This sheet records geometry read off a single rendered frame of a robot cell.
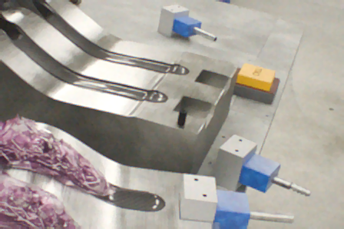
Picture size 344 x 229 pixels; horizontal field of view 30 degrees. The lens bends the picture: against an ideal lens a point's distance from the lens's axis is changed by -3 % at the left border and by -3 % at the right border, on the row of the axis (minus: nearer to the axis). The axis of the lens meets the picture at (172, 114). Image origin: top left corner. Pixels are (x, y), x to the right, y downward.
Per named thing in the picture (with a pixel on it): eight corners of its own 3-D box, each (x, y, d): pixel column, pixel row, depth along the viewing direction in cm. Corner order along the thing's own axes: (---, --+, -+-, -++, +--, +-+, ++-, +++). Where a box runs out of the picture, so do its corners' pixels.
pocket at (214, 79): (226, 98, 102) (232, 77, 100) (219, 112, 97) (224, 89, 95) (198, 91, 102) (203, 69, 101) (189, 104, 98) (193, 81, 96)
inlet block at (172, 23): (220, 49, 136) (225, 24, 133) (205, 53, 132) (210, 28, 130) (173, 28, 143) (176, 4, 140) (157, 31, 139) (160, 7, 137)
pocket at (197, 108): (210, 128, 92) (216, 104, 90) (201, 144, 87) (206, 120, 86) (179, 119, 93) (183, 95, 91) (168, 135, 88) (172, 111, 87)
